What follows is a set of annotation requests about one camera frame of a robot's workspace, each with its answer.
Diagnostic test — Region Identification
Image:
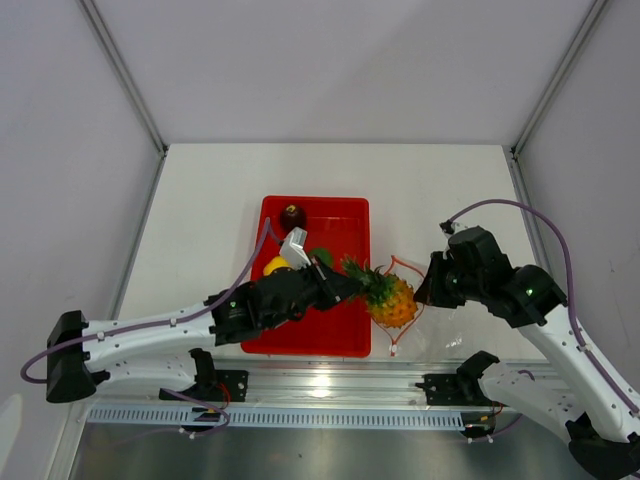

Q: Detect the red plastic tray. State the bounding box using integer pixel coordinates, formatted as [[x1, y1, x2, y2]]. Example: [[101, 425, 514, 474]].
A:
[[241, 195, 371, 358]]

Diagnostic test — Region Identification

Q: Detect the yellow pear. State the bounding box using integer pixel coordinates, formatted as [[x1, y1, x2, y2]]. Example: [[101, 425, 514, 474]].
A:
[[263, 256, 291, 276]]

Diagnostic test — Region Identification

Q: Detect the dark red apple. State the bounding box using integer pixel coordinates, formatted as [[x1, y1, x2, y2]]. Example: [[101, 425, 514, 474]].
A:
[[279, 204, 307, 233]]

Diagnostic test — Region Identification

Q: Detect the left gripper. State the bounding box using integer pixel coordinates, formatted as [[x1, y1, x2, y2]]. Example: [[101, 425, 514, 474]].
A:
[[265, 254, 363, 330]]

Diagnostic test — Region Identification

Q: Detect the yellow pineapple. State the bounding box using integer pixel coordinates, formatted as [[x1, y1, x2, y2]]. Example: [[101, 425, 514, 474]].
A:
[[341, 257, 418, 328]]

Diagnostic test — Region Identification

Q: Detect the white slotted cable duct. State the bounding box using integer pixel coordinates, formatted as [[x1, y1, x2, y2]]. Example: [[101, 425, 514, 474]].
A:
[[87, 404, 465, 431]]

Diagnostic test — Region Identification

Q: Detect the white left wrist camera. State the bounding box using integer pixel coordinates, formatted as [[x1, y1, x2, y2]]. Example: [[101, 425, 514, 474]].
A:
[[279, 227, 311, 270]]

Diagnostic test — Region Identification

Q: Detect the aluminium mounting rail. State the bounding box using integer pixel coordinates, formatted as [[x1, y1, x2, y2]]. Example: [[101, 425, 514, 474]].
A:
[[67, 357, 566, 412]]

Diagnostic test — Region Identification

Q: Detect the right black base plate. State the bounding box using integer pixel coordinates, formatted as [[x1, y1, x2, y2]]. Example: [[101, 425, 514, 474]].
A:
[[414, 373, 505, 407]]

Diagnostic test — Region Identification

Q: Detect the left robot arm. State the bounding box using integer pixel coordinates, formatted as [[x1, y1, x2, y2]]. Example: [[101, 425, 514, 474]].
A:
[[45, 257, 361, 404]]

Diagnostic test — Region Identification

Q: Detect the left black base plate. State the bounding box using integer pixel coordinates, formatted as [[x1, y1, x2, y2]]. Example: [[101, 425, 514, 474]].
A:
[[158, 370, 249, 403]]

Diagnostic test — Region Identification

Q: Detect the green lime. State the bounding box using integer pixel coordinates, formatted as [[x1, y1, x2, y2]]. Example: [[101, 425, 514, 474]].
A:
[[310, 247, 334, 268]]

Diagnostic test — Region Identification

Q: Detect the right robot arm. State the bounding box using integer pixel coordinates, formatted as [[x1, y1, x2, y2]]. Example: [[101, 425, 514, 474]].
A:
[[415, 247, 639, 479]]

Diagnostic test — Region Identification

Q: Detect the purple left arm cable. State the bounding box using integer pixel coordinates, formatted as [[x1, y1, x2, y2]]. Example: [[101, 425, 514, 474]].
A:
[[19, 217, 281, 441]]

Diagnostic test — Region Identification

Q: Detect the clear zip top bag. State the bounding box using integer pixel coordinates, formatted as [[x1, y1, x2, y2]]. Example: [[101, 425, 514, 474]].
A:
[[374, 254, 481, 361]]

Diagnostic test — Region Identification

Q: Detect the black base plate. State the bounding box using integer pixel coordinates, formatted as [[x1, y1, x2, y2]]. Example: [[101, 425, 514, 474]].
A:
[[414, 373, 505, 407], [158, 370, 249, 403]]

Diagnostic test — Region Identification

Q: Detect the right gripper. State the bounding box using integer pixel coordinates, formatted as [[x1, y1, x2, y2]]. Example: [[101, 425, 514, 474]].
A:
[[413, 251, 486, 309]]

